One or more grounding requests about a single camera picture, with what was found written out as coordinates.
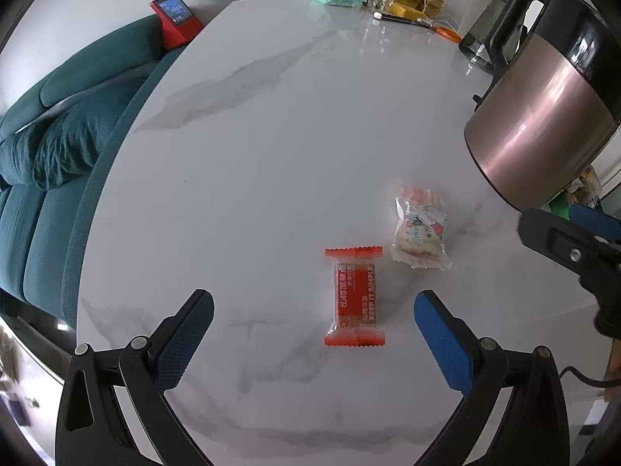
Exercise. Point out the teal cushion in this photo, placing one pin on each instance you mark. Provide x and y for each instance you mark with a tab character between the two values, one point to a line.
52	152

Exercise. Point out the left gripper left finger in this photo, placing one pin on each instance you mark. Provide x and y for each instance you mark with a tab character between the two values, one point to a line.
177	338

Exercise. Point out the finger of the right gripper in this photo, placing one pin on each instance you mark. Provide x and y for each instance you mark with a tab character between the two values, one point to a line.
563	241
598	223

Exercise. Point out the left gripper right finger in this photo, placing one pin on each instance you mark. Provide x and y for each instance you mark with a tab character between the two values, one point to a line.
449	340

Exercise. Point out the green tray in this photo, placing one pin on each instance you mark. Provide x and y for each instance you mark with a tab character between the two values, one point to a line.
585	190

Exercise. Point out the red small snack bar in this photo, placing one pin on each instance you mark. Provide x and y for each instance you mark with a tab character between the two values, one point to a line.
355	322

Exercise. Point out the clear pink candy packet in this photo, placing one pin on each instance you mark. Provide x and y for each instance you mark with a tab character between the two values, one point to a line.
418	239

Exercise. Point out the teal sofa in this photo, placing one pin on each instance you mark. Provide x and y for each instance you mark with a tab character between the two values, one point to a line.
44	232

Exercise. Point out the red smart display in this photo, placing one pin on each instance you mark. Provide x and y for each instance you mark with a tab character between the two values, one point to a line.
180	25

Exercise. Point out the smoky glass pitcher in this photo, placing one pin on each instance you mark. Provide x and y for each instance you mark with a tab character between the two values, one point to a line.
473	43

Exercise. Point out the copper thermos jug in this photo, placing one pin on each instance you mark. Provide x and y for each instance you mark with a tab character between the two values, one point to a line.
553	104

